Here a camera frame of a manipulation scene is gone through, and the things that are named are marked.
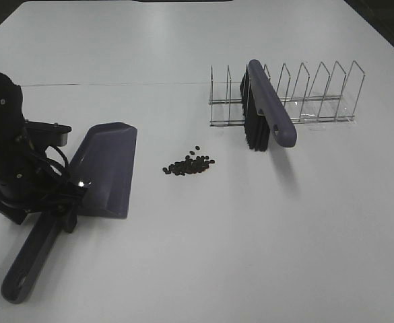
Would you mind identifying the dark purple plastic dustpan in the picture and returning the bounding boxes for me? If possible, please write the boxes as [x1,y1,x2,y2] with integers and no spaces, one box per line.
[1,122,137,304]

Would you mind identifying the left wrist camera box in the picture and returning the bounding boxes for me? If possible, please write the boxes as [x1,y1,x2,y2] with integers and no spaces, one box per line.
[26,121,72,147]

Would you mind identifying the chrome wire dish rack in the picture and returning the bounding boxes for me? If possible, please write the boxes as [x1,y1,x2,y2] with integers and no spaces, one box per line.
[208,61,366,127]

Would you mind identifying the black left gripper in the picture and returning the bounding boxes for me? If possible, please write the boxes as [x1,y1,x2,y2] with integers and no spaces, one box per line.
[0,179,87,234]

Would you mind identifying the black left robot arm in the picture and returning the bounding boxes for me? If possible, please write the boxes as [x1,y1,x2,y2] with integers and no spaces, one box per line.
[0,72,86,233]

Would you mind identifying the purple hand brush black bristles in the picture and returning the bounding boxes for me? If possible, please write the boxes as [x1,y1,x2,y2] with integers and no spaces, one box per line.
[240,59,297,151]

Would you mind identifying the pile of coffee beans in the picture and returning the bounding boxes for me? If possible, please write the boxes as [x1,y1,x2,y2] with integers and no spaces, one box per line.
[162,145,216,176]

